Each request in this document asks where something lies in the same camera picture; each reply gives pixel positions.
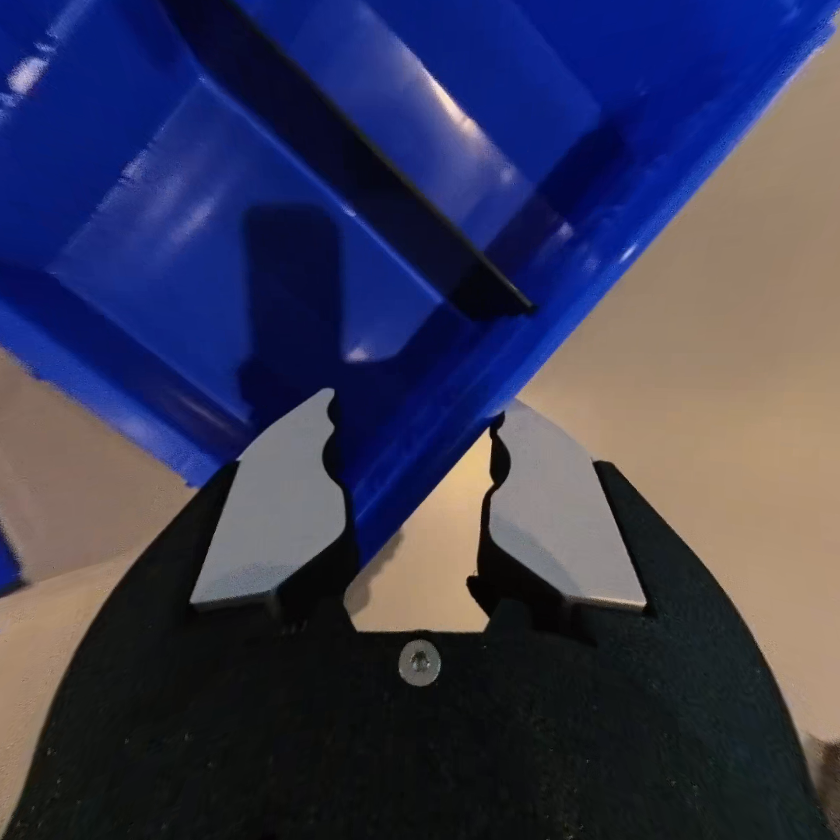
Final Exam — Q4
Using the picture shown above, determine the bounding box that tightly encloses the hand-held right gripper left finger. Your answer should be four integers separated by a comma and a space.
189, 387, 361, 614

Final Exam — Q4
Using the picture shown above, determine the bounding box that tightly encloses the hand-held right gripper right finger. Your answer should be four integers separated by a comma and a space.
479, 400, 648, 614

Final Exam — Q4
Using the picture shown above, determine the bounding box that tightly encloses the black bin divider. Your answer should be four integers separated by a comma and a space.
164, 0, 536, 322

